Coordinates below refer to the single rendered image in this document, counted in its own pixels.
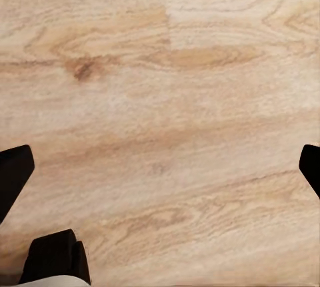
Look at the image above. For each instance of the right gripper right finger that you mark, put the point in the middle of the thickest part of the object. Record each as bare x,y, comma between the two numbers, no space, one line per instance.
309,164

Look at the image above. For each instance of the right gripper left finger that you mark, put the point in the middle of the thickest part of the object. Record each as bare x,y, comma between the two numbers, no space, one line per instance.
16,166

